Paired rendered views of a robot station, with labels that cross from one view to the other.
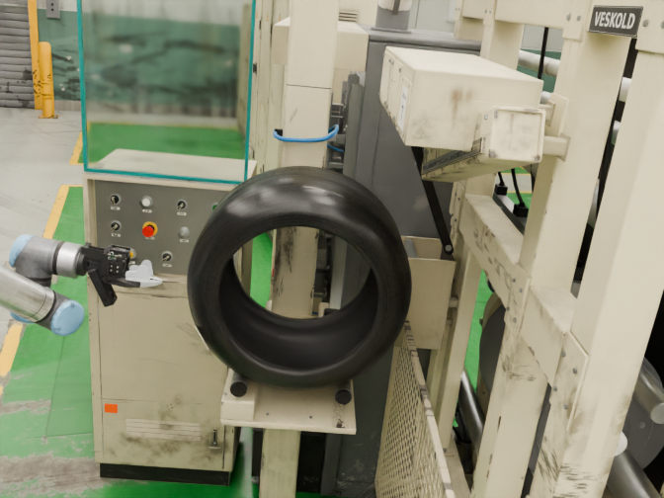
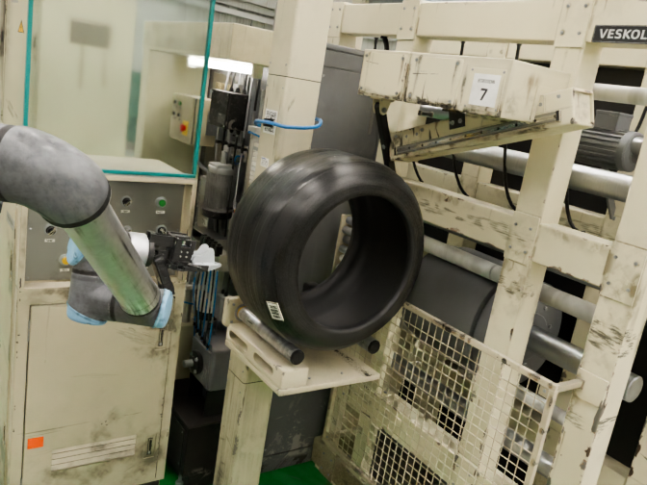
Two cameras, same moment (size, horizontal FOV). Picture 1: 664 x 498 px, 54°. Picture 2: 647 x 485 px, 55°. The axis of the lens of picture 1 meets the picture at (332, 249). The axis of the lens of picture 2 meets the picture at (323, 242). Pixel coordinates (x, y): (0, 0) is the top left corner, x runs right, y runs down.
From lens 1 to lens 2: 1.13 m
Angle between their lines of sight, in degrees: 33
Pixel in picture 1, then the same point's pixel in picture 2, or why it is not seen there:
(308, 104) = (303, 95)
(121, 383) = (50, 410)
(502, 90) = (552, 79)
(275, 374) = (333, 335)
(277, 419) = (321, 380)
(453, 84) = (530, 72)
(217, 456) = (151, 465)
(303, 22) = (305, 21)
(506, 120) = (576, 97)
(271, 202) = (345, 174)
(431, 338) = not seen: hidden behind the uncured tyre
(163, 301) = not seen: hidden behind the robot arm
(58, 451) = not seen: outside the picture
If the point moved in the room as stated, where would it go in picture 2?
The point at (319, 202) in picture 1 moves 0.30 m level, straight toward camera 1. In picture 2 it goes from (379, 173) to (455, 198)
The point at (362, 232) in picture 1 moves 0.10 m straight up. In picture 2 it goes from (406, 198) to (413, 164)
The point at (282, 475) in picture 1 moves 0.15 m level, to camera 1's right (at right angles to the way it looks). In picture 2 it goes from (251, 455) to (288, 448)
